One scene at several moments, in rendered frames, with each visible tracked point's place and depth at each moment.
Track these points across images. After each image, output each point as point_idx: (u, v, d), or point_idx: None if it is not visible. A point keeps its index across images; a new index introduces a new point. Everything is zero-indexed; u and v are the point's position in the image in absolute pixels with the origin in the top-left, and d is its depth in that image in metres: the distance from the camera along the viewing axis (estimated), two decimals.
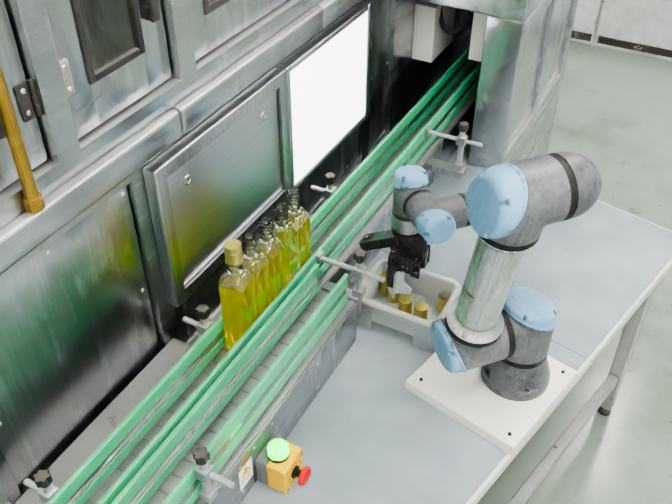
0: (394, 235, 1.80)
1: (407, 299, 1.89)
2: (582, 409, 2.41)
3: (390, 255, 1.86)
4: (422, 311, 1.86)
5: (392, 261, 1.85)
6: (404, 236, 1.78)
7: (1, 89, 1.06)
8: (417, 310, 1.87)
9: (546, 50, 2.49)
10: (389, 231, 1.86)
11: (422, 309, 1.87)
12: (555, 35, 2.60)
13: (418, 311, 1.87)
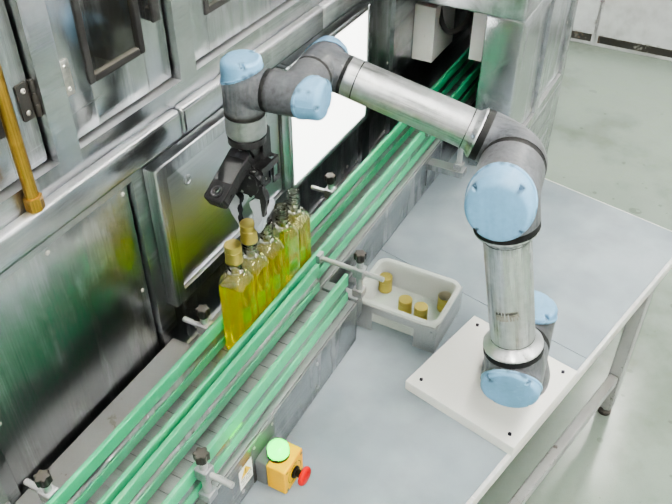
0: (255, 147, 1.41)
1: (407, 299, 1.89)
2: (582, 409, 2.41)
3: (248, 182, 1.46)
4: (422, 311, 1.86)
5: (257, 184, 1.46)
6: (264, 137, 1.42)
7: (1, 89, 1.06)
8: (417, 310, 1.87)
9: (546, 50, 2.49)
10: (225, 163, 1.43)
11: (422, 309, 1.87)
12: (555, 35, 2.60)
13: (418, 311, 1.87)
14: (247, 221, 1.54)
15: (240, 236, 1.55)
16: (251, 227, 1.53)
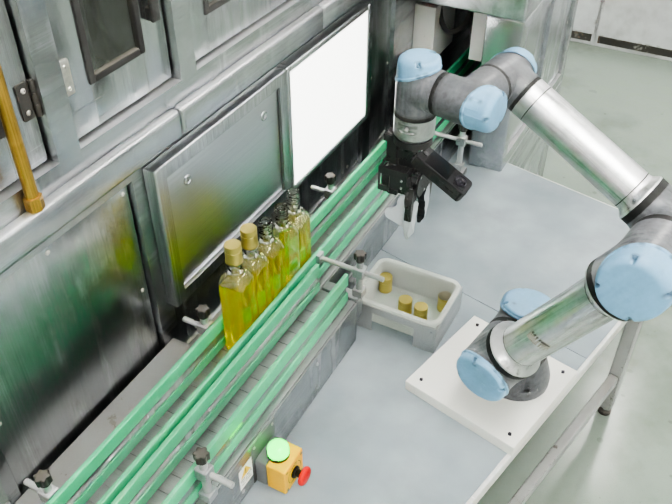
0: None
1: (407, 299, 1.89)
2: (582, 409, 2.41)
3: None
4: (422, 311, 1.86)
5: None
6: None
7: (1, 89, 1.06)
8: (417, 310, 1.87)
9: (546, 50, 2.49)
10: (433, 165, 1.40)
11: (422, 309, 1.87)
12: (555, 35, 2.60)
13: (418, 311, 1.87)
14: (248, 226, 1.55)
15: (241, 241, 1.56)
16: (252, 232, 1.54)
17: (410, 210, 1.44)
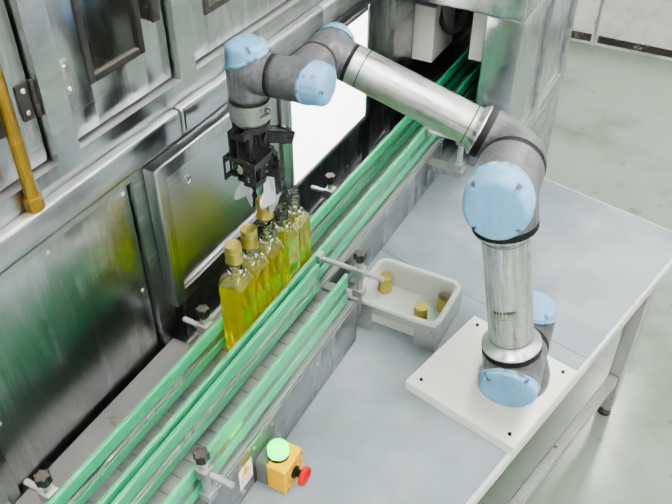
0: None
1: None
2: (582, 409, 2.41)
3: None
4: (422, 311, 1.86)
5: None
6: None
7: (1, 89, 1.06)
8: (417, 310, 1.87)
9: (546, 50, 2.49)
10: (274, 129, 1.48)
11: (422, 309, 1.87)
12: (555, 35, 2.60)
13: (418, 311, 1.87)
14: (248, 226, 1.55)
15: (241, 241, 1.56)
16: (252, 232, 1.54)
17: (284, 178, 1.51)
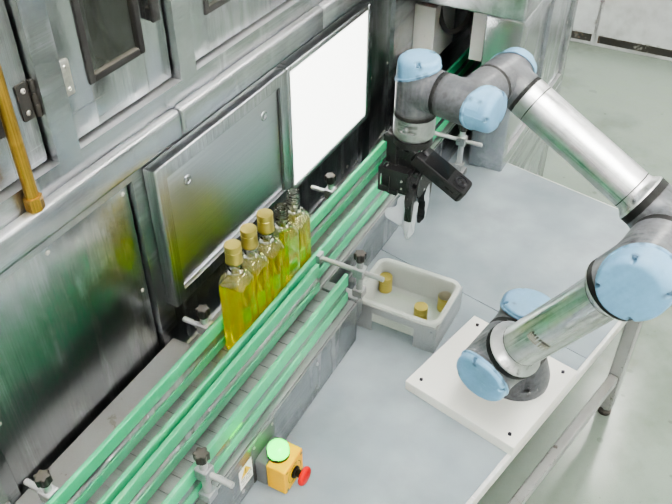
0: None
1: (265, 211, 1.59)
2: (582, 409, 2.41)
3: None
4: (422, 311, 1.86)
5: None
6: None
7: (1, 89, 1.06)
8: (417, 310, 1.87)
9: (546, 50, 2.49)
10: (433, 165, 1.40)
11: (422, 309, 1.87)
12: (555, 35, 2.60)
13: (418, 311, 1.87)
14: (248, 226, 1.55)
15: (241, 241, 1.56)
16: (252, 232, 1.54)
17: (410, 210, 1.44)
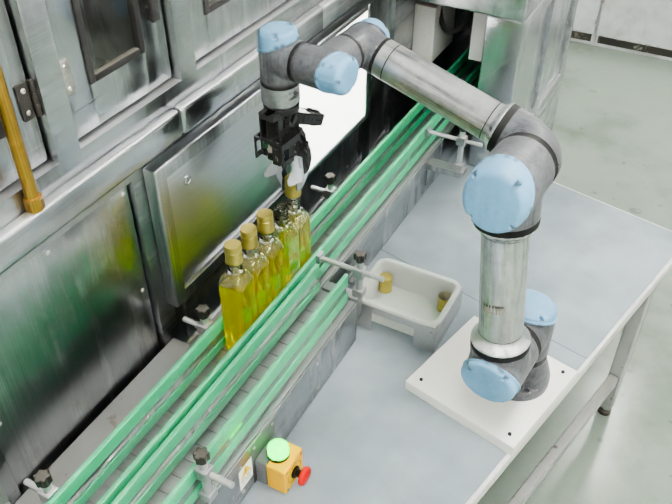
0: None
1: (265, 211, 1.59)
2: (582, 409, 2.41)
3: None
4: None
5: None
6: None
7: (1, 89, 1.06)
8: None
9: (546, 50, 2.49)
10: (303, 111, 1.57)
11: None
12: (555, 35, 2.60)
13: None
14: (248, 226, 1.55)
15: (241, 241, 1.56)
16: (252, 232, 1.54)
17: (311, 158, 1.59)
